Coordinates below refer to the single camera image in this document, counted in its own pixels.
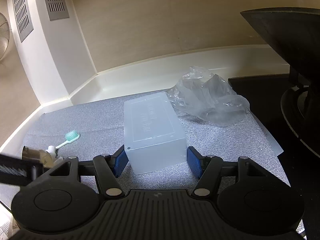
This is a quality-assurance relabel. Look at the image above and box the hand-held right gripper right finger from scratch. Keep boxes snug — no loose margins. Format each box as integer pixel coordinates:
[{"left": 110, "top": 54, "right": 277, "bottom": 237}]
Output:
[{"left": 186, "top": 146, "right": 284, "bottom": 201}]

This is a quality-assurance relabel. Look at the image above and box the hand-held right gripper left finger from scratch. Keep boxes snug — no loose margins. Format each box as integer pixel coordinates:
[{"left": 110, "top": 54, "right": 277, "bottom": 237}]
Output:
[{"left": 31, "top": 144, "right": 128, "bottom": 200}]

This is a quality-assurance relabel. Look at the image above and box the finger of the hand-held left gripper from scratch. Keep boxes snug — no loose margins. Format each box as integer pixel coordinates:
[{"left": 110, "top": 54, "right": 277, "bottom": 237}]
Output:
[{"left": 0, "top": 153, "right": 48, "bottom": 187}]

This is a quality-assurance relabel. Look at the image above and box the tan small bottle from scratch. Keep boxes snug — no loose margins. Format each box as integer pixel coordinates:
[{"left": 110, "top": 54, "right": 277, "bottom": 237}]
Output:
[{"left": 21, "top": 145, "right": 63, "bottom": 168}]

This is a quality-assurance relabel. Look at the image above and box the translucent plastic box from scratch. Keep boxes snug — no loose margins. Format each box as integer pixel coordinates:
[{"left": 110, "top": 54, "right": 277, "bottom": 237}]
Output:
[{"left": 124, "top": 92, "right": 187, "bottom": 175}]

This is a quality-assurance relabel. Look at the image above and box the white teal toothbrush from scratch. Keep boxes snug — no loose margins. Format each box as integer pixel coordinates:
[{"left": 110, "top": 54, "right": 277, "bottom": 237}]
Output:
[{"left": 54, "top": 129, "right": 81, "bottom": 153}]

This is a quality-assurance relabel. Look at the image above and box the clear plastic bag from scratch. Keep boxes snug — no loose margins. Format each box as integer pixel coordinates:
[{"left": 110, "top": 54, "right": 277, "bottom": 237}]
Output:
[{"left": 166, "top": 66, "right": 250, "bottom": 127}]

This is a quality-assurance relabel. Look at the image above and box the grey woven mat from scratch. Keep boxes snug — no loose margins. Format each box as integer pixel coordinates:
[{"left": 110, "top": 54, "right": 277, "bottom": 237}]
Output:
[{"left": 0, "top": 90, "right": 305, "bottom": 233}]

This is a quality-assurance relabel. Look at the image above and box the black stove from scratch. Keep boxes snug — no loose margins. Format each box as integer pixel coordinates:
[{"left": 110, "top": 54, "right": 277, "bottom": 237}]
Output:
[{"left": 228, "top": 74, "right": 320, "bottom": 240}]

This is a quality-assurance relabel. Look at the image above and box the large metal mesh strainer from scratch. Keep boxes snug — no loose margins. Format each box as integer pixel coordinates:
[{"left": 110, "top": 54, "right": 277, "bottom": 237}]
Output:
[{"left": 0, "top": 12, "right": 10, "bottom": 63}]

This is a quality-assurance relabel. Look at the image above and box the metal vent grille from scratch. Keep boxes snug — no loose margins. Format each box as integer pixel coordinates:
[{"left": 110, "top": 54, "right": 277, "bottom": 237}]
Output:
[
  {"left": 10, "top": 0, "right": 34, "bottom": 43},
  {"left": 41, "top": 0, "right": 70, "bottom": 22}
]

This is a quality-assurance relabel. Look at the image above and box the black wok wooden handle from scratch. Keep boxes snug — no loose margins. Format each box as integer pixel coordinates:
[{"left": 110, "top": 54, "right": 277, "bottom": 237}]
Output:
[{"left": 240, "top": 7, "right": 320, "bottom": 90}]

